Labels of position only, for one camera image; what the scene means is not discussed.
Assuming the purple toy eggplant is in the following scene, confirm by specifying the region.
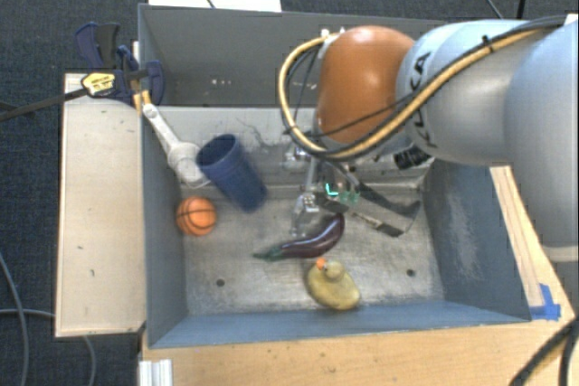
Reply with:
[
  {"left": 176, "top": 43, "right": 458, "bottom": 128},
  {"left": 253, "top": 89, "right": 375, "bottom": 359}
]
[{"left": 251, "top": 212, "right": 346, "bottom": 264}]

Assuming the dark blue plastic cup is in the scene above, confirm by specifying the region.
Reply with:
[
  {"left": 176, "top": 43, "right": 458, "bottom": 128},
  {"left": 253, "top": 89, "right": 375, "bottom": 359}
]
[{"left": 195, "top": 133, "right": 269, "bottom": 214}]

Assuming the yellow rubber duck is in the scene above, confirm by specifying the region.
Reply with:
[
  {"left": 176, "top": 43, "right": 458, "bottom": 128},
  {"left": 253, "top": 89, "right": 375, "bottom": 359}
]
[{"left": 305, "top": 257, "right": 362, "bottom": 312}]

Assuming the grey metal bin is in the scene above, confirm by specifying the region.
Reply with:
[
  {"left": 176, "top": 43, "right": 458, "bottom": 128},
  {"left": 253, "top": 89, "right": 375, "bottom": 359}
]
[{"left": 137, "top": 3, "right": 533, "bottom": 350}]

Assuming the orange toy basketball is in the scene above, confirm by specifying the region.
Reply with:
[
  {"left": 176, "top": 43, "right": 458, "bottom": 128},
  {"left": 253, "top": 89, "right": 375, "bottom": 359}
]
[{"left": 175, "top": 195, "right": 219, "bottom": 238}]

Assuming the white plastic tool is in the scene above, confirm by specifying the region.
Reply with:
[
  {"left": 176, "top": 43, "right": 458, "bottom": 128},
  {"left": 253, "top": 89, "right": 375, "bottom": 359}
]
[{"left": 141, "top": 102, "right": 210, "bottom": 187}]

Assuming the pale wood board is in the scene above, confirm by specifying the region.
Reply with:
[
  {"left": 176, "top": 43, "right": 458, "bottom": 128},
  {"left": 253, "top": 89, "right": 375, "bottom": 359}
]
[{"left": 53, "top": 72, "right": 148, "bottom": 338}]

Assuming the black cylinder on white bracket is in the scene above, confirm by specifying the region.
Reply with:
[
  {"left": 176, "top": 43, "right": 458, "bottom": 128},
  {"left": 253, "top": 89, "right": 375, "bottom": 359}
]
[{"left": 392, "top": 145, "right": 432, "bottom": 171}]

